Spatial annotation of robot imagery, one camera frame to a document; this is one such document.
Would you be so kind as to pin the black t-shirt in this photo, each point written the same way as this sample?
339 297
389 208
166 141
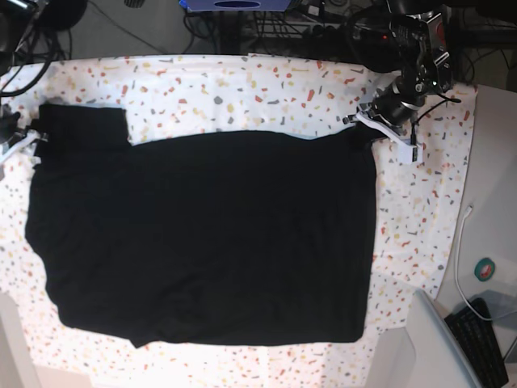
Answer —
240 238

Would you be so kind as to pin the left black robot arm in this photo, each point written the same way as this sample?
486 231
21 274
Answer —
408 37

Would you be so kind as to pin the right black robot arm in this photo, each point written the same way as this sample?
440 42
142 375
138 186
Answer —
17 25

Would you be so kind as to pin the terrazzo patterned tablecloth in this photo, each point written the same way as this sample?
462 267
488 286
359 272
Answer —
418 207

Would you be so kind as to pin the right gripper silver body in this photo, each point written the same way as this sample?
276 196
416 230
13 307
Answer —
8 124

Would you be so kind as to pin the green tape roll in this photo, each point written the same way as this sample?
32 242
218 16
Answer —
484 269

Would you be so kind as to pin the black keyboard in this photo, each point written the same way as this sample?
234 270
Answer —
479 343

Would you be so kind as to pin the left gripper silver body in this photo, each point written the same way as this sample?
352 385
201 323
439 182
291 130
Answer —
406 95

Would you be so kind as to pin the black wire rack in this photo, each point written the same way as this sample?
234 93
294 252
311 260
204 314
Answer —
300 19

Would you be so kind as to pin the grey laptop lid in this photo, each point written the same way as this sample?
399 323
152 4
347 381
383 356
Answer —
439 359

